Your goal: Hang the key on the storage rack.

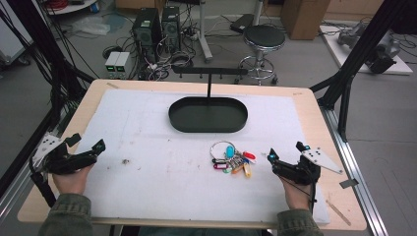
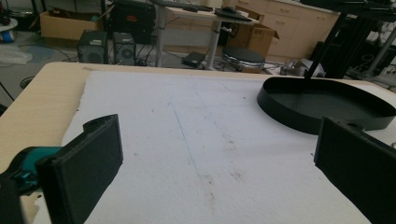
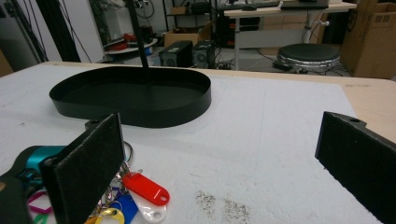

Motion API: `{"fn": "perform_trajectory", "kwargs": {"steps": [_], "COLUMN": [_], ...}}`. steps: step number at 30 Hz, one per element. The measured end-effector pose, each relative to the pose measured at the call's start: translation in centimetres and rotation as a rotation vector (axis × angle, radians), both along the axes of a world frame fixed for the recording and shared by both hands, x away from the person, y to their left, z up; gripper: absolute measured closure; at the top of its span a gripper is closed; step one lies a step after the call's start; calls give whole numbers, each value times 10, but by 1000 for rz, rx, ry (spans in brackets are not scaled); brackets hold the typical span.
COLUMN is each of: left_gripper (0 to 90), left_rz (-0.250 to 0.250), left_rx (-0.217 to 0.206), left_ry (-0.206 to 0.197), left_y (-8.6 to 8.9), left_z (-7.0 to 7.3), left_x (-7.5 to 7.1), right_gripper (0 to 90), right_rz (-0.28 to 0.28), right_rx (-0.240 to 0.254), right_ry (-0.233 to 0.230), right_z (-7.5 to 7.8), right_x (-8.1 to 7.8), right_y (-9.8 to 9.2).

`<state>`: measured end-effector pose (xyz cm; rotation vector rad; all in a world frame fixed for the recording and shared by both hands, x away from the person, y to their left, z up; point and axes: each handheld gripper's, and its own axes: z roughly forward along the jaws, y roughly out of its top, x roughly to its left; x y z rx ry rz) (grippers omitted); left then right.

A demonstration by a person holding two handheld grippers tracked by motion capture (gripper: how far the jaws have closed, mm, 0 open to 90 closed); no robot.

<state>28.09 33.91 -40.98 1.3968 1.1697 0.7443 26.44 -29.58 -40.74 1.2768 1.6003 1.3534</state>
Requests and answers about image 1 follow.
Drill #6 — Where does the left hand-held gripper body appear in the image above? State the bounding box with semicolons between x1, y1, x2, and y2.
31;132;99;175

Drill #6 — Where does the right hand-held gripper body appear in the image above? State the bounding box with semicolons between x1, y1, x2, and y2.
271;147;344;187

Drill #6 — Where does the person's right hand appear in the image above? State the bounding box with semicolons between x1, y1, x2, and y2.
279;176;312;211

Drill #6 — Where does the person's left hand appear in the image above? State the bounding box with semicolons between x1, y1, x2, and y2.
51;163;95;197

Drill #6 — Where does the key bunch with coloured tags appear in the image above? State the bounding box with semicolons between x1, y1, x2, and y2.
208;140;258;179

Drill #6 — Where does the grey tape piece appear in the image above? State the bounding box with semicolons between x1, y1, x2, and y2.
338;178;360;190

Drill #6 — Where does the tan tape strip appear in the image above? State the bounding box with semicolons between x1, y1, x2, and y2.
325;199;352;227

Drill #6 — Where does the white table mat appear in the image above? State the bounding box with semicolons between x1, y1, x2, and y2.
76;88;331;226

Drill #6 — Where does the black key rack with tray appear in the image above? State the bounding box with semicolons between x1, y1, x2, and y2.
167;66;250;134

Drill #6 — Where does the white bench power supply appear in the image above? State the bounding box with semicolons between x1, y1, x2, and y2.
104;51;121;80
114;51;131;80

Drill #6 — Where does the white floor board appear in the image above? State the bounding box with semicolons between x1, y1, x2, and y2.
319;24;414;76

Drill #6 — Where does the black round stool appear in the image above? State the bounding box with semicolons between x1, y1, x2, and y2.
233;25;287;87

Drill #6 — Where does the clear plastic bag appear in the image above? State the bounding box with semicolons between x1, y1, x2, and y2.
71;15;112;36

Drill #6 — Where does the black computer tower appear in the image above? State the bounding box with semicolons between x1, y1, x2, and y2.
132;7;162;64
160;6;182;54

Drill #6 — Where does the brown cardboard box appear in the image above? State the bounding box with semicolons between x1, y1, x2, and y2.
279;0;331;41

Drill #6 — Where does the round white table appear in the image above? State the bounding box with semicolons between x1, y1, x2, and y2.
44;0;99;16

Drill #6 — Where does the black flat case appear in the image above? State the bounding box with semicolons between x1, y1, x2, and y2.
229;13;256;34

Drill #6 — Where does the white desk leg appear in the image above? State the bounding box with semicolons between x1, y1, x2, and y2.
196;0;214;64

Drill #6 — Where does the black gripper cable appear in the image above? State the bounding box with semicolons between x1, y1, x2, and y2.
278;175;319;214

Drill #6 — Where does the black gripper strap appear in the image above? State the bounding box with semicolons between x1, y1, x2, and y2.
29;156;57;208

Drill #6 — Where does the aluminium rail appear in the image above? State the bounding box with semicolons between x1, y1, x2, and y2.
322;107;389;236

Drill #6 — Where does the black frame post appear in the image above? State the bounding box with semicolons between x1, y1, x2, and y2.
309;0;411;143
5;0;96;132

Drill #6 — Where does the tangle of floor cables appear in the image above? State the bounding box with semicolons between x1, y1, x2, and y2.
101;32;201;82

